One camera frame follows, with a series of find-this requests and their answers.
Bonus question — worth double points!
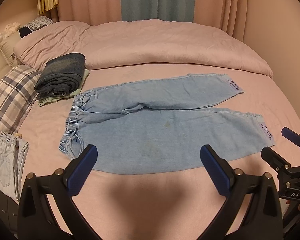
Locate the light denim garment at edge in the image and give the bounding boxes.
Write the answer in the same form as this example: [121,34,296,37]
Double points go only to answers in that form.
[0,132,29,202]

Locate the folded dark blue jeans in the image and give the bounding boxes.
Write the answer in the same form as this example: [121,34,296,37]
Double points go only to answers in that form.
[34,53,85,95]

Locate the folded light green garment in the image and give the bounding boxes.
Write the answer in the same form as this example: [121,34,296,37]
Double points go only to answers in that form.
[36,69,90,107]

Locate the checked blue pillow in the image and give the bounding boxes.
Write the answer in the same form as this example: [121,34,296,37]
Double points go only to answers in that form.
[25,16,54,31]

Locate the pink curtain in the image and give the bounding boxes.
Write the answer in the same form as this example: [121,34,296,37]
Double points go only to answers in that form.
[58,0,248,41]

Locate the pink bed sheet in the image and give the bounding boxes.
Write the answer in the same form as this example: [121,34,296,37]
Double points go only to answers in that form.
[19,64,300,239]

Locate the pink duvet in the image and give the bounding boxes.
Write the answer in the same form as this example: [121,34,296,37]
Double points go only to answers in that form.
[13,19,273,77]

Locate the blue curtain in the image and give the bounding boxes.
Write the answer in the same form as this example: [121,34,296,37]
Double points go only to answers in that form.
[121,0,195,22]

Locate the plaid pillow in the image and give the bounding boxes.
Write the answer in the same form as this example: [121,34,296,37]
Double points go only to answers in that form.
[0,65,41,134]

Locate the cream pillow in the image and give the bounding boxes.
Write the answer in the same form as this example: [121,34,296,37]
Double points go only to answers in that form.
[0,31,21,68]

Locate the white plush toy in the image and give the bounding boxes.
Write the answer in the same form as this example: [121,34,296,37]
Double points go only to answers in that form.
[0,22,20,42]

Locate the light blue denim pants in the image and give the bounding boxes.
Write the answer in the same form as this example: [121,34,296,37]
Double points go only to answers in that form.
[59,73,275,175]

